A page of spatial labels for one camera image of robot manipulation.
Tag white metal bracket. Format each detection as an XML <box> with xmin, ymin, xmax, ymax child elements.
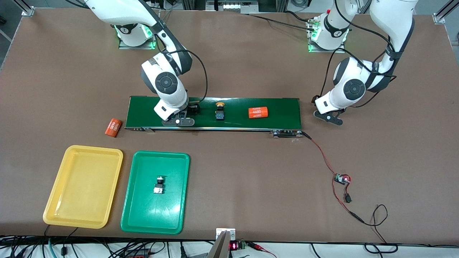
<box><xmin>216</xmin><ymin>228</ymin><xmax>236</xmax><ymax>240</ymax></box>

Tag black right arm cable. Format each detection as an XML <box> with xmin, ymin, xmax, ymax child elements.
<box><xmin>143</xmin><ymin>0</ymin><xmax>208</xmax><ymax>106</ymax></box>

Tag aluminium right arm base plate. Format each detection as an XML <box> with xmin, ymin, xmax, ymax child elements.
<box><xmin>118</xmin><ymin>25</ymin><xmax>160</xmax><ymax>50</ymax></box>

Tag yellow plastic tray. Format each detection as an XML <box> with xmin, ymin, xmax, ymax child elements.
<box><xmin>43</xmin><ymin>145</ymin><xmax>123</xmax><ymax>229</ymax></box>

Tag black table cable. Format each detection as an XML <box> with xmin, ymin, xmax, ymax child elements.
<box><xmin>247</xmin><ymin>10</ymin><xmax>316</xmax><ymax>33</ymax></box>

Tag black inline connector lead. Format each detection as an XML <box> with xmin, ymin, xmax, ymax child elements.
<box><xmin>342</xmin><ymin>177</ymin><xmax>353</xmax><ymax>204</ymax></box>

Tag red black motor cable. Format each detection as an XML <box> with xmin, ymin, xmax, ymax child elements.
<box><xmin>302</xmin><ymin>131</ymin><xmax>339</xmax><ymax>177</ymax></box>

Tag green conveyor belt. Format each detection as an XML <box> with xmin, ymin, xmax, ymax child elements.
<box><xmin>124</xmin><ymin>95</ymin><xmax>304</xmax><ymax>139</ymax></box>

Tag red alligator clip lead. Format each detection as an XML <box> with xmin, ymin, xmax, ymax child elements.
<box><xmin>247</xmin><ymin>242</ymin><xmax>277</xmax><ymax>258</ymax></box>

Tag green plastic tray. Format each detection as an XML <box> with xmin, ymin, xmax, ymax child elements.
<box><xmin>120</xmin><ymin>150</ymin><xmax>190</xmax><ymax>235</ymax></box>

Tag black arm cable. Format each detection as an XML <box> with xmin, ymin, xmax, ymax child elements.
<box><xmin>143</xmin><ymin>0</ymin><xmax>208</xmax><ymax>106</ymax></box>
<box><xmin>319</xmin><ymin>0</ymin><xmax>398</xmax><ymax>108</ymax></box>

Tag red black power cable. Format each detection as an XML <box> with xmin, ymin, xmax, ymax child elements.
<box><xmin>331</xmin><ymin>179</ymin><xmax>366</xmax><ymax>225</ymax></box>

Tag black cable with plug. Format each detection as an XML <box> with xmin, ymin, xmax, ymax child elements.
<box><xmin>61</xmin><ymin>227</ymin><xmax>79</xmax><ymax>255</ymax></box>

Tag green push button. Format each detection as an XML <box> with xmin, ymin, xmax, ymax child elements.
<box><xmin>153</xmin><ymin>175</ymin><xmax>165</xmax><ymax>195</ymax></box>

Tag aluminium left arm base plate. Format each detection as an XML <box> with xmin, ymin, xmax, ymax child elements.
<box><xmin>308</xmin><ymin>18</ymin><xmax>346</xmax><ymax>53</ymax></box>

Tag orange 4680 cylinder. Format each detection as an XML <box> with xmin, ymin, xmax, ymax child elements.
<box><xmin>248</xmin><ymin>106</ymin><xmax>270</xmax><ymax>120</ymax></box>
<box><xmin>105</xmin><ymin>118</ymin><xmax>123</xmax><ymax>138</ymax></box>

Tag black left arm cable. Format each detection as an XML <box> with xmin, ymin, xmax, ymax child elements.
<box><xmin>319</xmin><ymin>0</ymin><xmax>398</xmax><ymax>108</ymax></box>

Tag grey metal pole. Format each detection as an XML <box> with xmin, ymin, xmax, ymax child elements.
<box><xmin>207</xmin><ymin>231</ymin><xmax>231</xmax><ymax>258</ymax></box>

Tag aluminium frame profile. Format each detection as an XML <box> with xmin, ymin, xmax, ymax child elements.
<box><xmin>433</xmin><ymin>0</ymin><xmax>459</xmax><ymax>25</ymax></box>
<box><xmin>13</xmin><ymin>0</ymin><xmax>36</xmax><ymax>17</ymax></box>

